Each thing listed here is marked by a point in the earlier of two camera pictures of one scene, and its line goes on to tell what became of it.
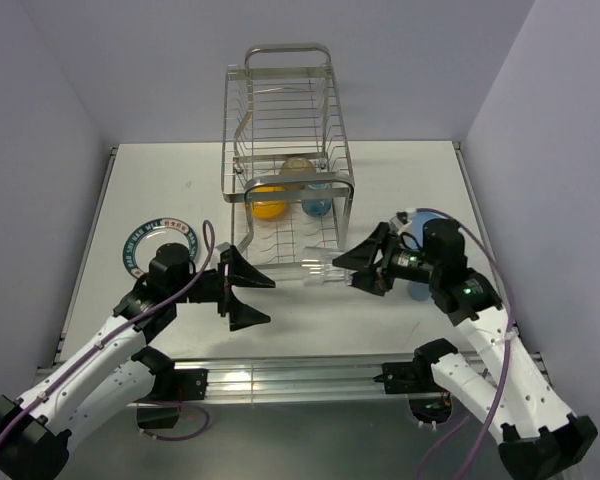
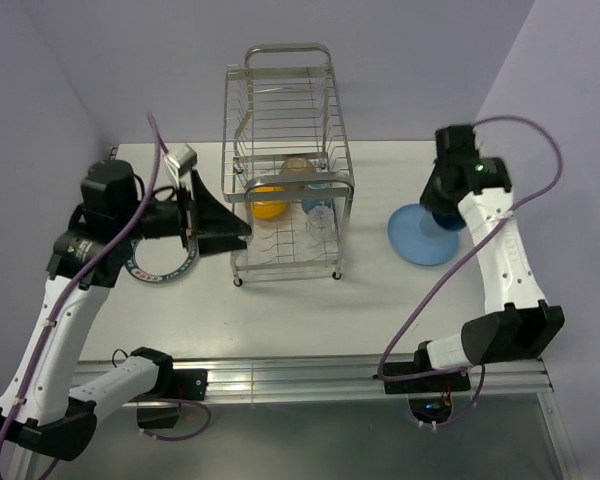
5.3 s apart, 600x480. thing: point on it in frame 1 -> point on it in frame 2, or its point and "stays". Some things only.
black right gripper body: [405, 263] -> [433, 195]
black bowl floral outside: [297, 166] stays
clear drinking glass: [318, 268] -> [320, 224]
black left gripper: [239, 272] -> [216, 226]
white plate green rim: [144, 241] stays
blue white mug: [316, 207] stays
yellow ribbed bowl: [269, 209] stays
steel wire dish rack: [286, 164] stays
